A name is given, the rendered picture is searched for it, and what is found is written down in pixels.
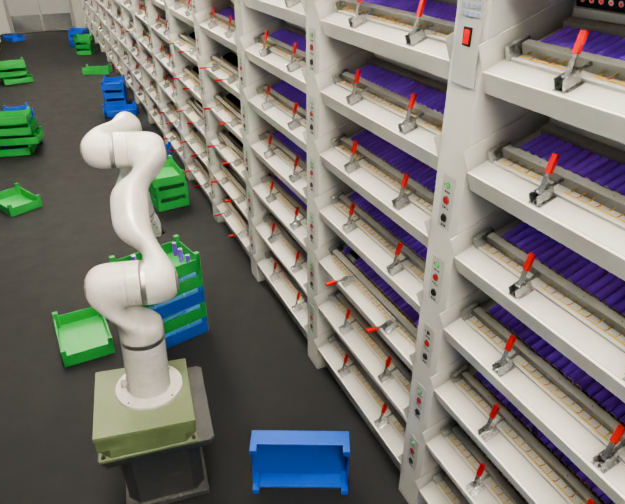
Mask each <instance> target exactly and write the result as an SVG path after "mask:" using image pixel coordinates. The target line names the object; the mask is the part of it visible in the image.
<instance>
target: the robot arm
mask: <svg viewBox="0 0 625 504"><path fill-rule="evenodd" d="M80 154H81V157H82V159H83V160H84V162H85V163H86V164H88V165H89V166H91V167H94V168H99V169H113V168H119V169H120V174H119V177H118V179H117V182H116V185H115V187H114V188H113V190H112V193H111V196H110V209H111V219H112V224H113V228H114V230H115V232H116V234H117V235H118V236H119V238H120V239H121V240H123V241H124V242H125V243H127V244H128V245H130V246H132V247H134V248H135V249H137V250H138V251H139V252H140V253H141V254H142V257H143V258H142V260H134V261H122V262H112V263H105V264H100V265H97V266H95V267H93V268H92V269H91V270H90V271H89V272H88V273H87V275H86V278H85V279H84V291H85V297H86V298H87V300H88V302H89V304H90V305H91V306H92V307H93V308H94V309H95V310H96V311H97V312H98V313H99V314H101V315H102V316H103V317H105V318H106V319H108V320H109V321H111V322H112V323H113V324H115V325H116V327H117V329H118V332H119V337H120V343H121V350H122V356H123V362H124V368H125V374H124V375H123V376H122V377H121V378H120V379H119V381H118V382H117V385H116V389H115V392H116V397H117V400H118V401H119V402H120V404H122V405H123V406H124V407H126V408H128V409H132V410H137V411H148V410H154V409H158V408H161V407H163V406H165V405H167V404H169V403H170V402H172V401H173V400H174V399H175V398H176V397H177V396H178V395H179V393H180V391H181V389H182V385H183V383H182V377H181V374H180V373H179V372H178V371H177V370H176V369H175V368H173V367H172V366H169V365H168V358H167V349H166V340H165V331H164V324H163V320H162V317H161V316H160V314H159V313H157V312H155V311H153V310H151V309H148V308H145V307H142V305H152V304H160V303H165V302H167V301H170V300H171V299H173V298H174V297H175V296H176V294H177V292H178V290H179V278H178V274H177V271H176V268H175V267H174V265H173V264H172V262H171V261H170V259H169V257H168V256H167V255H166V253H165V252H164V251H163V249H162V248H161V246H160V244H159V243H158V240H157V237H159V236H161V235H162V234H165V230H164V229H163V228H162V227H161V223H160V220H159V218H158V216H157V215H156V213H155V211H154V208H153V204H152V200H151V197H150V193H149V187H150V185H151V183H152V182H153V180H154V179H155V178H156V176H157V175H158V174H159V173H160V172H161V170H162V169H163V167H164V165H165V162H166V159H167V148H166V145H165V142H164V141H163V139H162V138H161V137H160V136H159V135H157V134H155V133H153V132H145V131H142V126H141V123H140V121H139V119H138V118H137V117H136V116H135V115H133V114H132V113H130V112H126V111H124V112H120V113H118V114H117V115H116V116H115V117H114V118H113V120H112V121H110V122H107V123H104V124H102V125H99V126H97V127H95V128H93V129H92V130H90V131H89V132H88V133H87V134H86V135H85V136H84V138H83V139H82V141H81V144H80Z"/></svg>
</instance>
